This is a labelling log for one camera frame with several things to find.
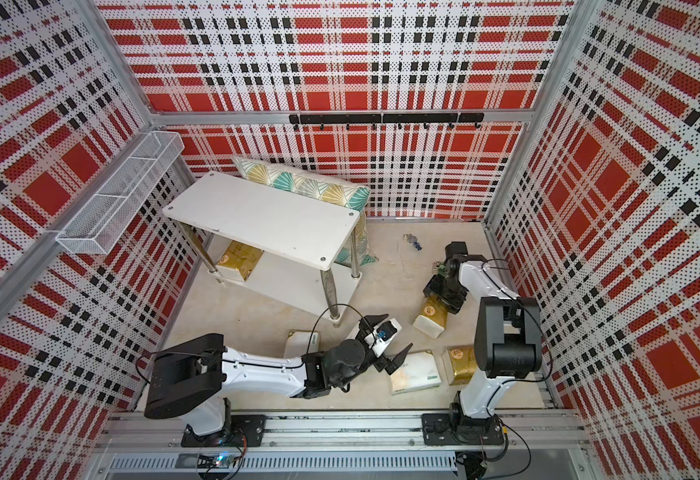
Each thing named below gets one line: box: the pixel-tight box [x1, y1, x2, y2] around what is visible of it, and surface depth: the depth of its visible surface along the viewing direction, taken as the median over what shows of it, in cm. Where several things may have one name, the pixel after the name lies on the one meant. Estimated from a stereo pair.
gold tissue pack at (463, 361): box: [447, 345, 477, 386], surface depth 79 cm
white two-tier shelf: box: [163, 171, 362, 326], surface depth 81 cm
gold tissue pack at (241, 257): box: [218, 240, 265, 281], surface depth 95 cm
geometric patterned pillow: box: [232, 156, 379, 266], surface depth 84 cm
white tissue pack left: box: [283, 329, 320, 358], surface depth 86 cm
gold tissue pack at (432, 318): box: [412, 294, 449, 339], surface depth 85 cm
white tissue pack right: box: [389, 350, 442, 396], surface depth 79 cm
